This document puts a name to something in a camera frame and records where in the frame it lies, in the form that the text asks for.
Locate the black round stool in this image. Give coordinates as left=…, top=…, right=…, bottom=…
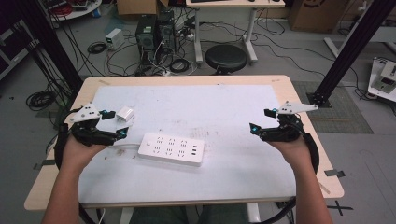
left=204, top=44, right=248, bottom=76

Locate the white power supply box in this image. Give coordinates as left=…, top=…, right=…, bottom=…
left=105, top=27, right=126, bottom=51

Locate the white charger plug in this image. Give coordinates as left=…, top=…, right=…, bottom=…
left=115, top=105, right=135, bottom=123

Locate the white desk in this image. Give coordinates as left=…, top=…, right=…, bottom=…
left=185, top=0, right=286, bottom=65

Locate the white power strip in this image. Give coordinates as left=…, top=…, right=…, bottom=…
left=137, top=132, right=205, bottom=168

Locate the black computer tower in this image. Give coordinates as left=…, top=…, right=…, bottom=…
left=156, top=9, right=177, bottom=54
left=134, top=14, right=159, bottom=67

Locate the wooden table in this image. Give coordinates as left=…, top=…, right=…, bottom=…
left=23, top=74, right=346, bottom=213

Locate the coil of black cable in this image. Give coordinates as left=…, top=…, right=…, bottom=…
left=168, top=58, right=192, bottom=75
left=86, top=41, right=108, bottom=55
left=25, top=91, right=58, bottom=112

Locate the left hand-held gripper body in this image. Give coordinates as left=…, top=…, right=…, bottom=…
left=68, top=102, right=119, bottom=147

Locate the black metal stand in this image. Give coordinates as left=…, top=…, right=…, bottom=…
left=305, top=0, right=396, bottom=108
left=12, top=0, right=84, bottom=94

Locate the round white table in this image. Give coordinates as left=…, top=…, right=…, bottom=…
left=39, top=0, right=103, bottom=22

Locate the white device on floor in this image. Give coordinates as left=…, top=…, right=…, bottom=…
left=367, top=57, right=396, bottom=104

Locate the dark floor mat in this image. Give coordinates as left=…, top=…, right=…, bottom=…
left=291, top=80, right=375, bottom=135

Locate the white table mat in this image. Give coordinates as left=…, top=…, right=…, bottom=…
left=78, top=84, right=297, bottom=207

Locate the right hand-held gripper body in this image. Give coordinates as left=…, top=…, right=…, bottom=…
left=258, top=100, right=319, bottom=144

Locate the person's right hand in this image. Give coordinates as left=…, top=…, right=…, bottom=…
left=267, top=135, right=308, bottom=175

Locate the large cardboard box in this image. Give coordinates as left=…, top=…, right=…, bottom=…
left=287, top=0, right=351, bottom=34

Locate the person's left hand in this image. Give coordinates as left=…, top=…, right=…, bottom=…
left=60, top=133, right=108, bottom=175

